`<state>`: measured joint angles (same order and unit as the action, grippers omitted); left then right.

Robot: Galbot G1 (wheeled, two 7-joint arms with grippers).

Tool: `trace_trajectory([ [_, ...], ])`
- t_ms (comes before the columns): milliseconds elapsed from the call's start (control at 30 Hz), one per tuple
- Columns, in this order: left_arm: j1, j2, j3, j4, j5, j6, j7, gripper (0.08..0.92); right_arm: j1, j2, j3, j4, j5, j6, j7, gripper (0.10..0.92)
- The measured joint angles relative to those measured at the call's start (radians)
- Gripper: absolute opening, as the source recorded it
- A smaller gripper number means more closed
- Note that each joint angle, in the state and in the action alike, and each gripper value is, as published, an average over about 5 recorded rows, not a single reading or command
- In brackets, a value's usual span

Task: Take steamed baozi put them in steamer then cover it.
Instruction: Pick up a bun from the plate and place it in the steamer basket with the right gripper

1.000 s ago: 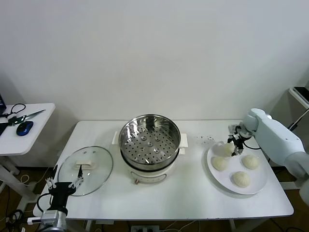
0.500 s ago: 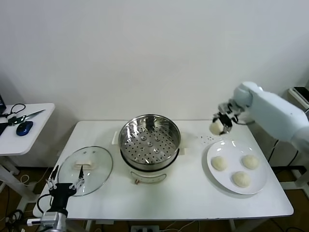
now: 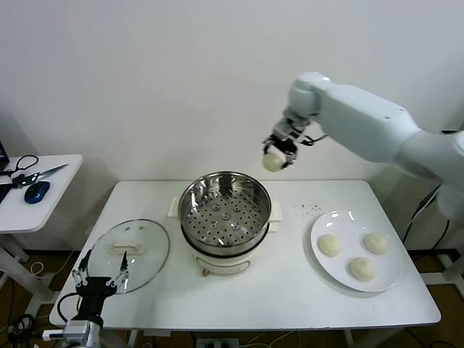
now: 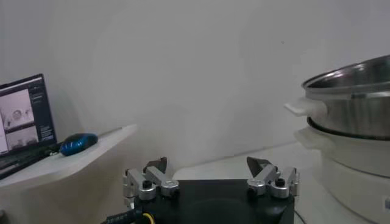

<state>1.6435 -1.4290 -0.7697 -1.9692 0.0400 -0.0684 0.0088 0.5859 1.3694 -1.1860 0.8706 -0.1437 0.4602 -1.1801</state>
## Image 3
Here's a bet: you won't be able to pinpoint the white electric cooker pot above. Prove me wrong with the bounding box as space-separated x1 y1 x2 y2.
167 196 283 278

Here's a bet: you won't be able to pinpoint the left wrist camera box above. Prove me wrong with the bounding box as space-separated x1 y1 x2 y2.
42 320 92 342

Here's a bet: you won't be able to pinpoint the perforated steel steamer basket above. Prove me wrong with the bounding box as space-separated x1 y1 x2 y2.
178 172 272 254

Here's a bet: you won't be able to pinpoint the round glass pot lid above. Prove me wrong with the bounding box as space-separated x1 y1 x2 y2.
86 218 171 294

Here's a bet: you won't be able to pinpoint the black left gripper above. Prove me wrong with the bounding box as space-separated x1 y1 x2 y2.
72 249 131 320

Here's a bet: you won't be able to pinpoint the round white plate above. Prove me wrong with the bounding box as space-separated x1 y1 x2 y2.
310 210 403 293

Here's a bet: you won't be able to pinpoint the white side table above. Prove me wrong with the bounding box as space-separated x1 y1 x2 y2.
0 154 85 320

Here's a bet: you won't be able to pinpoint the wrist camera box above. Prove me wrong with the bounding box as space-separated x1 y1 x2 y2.
42 320 92 342
273 115 311 142

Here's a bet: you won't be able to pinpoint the black floor cable bundle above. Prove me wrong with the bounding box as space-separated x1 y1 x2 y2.
0 314 37 348

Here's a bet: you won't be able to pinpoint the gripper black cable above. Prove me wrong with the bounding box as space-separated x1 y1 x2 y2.
57 292 83 324
299 132 329 146

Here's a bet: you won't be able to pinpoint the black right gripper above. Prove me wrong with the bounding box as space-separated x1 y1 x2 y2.
261 130 299 170

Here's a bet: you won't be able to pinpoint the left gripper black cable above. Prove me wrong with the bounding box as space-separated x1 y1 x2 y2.
57 292 83 324

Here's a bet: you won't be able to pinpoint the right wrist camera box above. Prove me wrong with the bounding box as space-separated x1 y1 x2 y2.
273 115 311 142

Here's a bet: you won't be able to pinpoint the blue computer mouse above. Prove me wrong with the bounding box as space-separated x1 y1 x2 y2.
24 181 51 204

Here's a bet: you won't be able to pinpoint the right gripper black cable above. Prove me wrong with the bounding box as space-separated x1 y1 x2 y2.
299 132 329 146

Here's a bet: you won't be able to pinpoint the black power adapter cable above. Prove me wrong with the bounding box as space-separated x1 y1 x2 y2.
402 188 451 254

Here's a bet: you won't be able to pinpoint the black handled scissors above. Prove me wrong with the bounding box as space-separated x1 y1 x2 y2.
7 154 70 190

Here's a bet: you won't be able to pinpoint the white floor cable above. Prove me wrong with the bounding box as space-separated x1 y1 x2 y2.
28 249 75 281

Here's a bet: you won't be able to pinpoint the white steamed baozi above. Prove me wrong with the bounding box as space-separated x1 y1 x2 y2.
318 233 344 258
262 151 287 173
363 231 391 254
349 256 376 282

